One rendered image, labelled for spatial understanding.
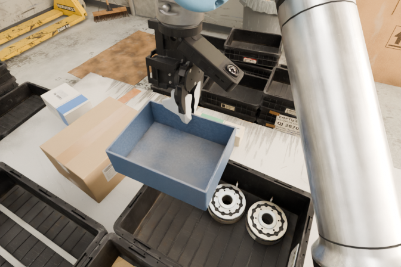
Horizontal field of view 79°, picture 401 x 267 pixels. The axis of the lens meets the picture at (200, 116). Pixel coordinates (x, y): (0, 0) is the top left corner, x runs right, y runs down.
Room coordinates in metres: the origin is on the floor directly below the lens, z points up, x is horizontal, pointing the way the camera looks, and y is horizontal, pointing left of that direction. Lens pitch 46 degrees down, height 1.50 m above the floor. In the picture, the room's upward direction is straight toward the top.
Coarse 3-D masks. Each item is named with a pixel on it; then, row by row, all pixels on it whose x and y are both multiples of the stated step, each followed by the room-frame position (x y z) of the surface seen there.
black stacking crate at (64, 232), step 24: (0, 168) 0.37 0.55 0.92; (0, 192) 0.33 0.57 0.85; (24, 192) 0.34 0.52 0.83; (0, 216) 0.27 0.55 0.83; (24, 216) 0.27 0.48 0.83; (48, 216) 0.27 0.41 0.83; (72, 216) 0.24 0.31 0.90; (0, 240) 0.21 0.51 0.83; (24, 240) 0.21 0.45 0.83; (72, 240) 0.21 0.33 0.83; (0, 264) 0.16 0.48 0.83; (24, 264) 0.16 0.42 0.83; (48, 264) 0.16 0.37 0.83; (72, 264) 0.16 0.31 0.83
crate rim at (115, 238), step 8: (112, 232) 0.19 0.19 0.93; (104, 240) 0.18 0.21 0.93; (112, 240) 0.18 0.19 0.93; (120, 240) 0.18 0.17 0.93; (96, 248) 0.16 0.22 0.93; (128, 248) 0.17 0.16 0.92; (136, 248) 0.16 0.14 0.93; (88, 256) 0.15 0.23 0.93; (96, 256) 0.15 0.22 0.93; (144, 256) 0.15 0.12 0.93; (88, 264) 0.13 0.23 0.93; (152, 264) 0.13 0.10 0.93; (160, 264) 0.13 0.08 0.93
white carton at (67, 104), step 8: (56, 88) 0.87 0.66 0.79; (64, 88) 0.87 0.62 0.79; (72, 88) 0.87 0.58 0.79; (48, 96) 0.82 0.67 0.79; (56, 96) 0.82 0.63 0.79; (64, 96) 0.82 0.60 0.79; (72, 96) 0.82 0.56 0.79; (80, 96) 0.82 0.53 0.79; (48, 104) 0.79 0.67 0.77; (56, 104) 0.76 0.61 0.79; (64, 104) 0.76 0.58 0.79; (72, 104) 0.76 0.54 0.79; (80, 104) 0.76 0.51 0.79; (88, 104) 0.78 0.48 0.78; (56, 112) 0.75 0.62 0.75; (64, 112) 0.72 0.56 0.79; (72, 112) 0.72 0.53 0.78; (80, 112) 0.74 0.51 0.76; (64, 120) 0.72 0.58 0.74; (72, 120) 0.71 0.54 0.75
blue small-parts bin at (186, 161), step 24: (144, 120) 0.37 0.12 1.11; (168, 120) 0.38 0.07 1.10; (192, 120) 0.35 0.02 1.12; (120, 144) 0.29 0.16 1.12; (144, 144) 0.33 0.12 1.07; (168, 144) 0.33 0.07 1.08; (192, 144) 0.33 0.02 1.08; (216, 144) 0.33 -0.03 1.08; (120, 168) 0.25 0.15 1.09; (144, 168) 0.23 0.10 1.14; (168, 168) 0.27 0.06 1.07; (192, 168) 0.27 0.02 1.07; (216, 168) 0.23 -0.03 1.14; (168, 192) 0.21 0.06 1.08; (192, 192) 0.19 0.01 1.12
